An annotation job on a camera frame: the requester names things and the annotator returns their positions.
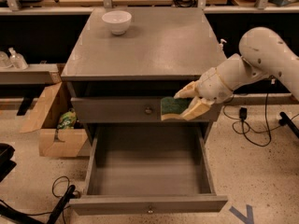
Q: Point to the black power adapter with cable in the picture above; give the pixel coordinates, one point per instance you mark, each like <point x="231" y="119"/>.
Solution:
<point x="242" y="127"/>

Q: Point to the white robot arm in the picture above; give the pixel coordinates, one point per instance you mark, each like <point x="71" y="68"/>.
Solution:
<point x="262" y="52"/>

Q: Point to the white ceramic bowl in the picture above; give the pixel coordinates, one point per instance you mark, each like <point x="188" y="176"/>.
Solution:
<point x="117" y="22"/>

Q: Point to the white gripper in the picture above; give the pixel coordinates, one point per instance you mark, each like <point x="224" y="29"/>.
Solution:
<point x="212" y="86"/>

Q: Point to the green yellow sponge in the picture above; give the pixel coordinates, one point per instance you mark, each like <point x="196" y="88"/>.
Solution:
<point x="171" y="108"/>

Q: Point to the small white pump bottle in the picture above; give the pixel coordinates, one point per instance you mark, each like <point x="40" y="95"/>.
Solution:
<point x="223" y="42"/>

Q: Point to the closed grey top drawer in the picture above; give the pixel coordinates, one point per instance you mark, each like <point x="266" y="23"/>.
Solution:
<point x="121" y="110"/>

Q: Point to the clear sanitizer pump bottle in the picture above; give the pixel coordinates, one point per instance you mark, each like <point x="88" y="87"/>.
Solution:
<point x="17" y="59"/>

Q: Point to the grey wooden drawer cabinet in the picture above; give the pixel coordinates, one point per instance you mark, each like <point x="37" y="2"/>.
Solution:
<point x="163" y="49"/>

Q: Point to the black stand leg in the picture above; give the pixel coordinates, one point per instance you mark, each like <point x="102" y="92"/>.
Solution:
<point x="20" y="218"/>

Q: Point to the black caster leg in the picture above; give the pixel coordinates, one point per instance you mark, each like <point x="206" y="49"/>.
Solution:
<point x="285" y="120"/>

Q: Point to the green snack bag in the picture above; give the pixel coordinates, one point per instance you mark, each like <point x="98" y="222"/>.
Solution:
<point x="67" y="120"/>

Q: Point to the blue tape floor marker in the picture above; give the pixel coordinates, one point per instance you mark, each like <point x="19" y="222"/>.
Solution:
<point x="247" y="218"/>

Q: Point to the open cardboard box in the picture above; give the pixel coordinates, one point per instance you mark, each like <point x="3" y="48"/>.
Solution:
<point x="44" y="117"/>

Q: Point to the open grey middle drawer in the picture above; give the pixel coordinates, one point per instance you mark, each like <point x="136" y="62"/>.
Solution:
<point x="148" y="169"/>

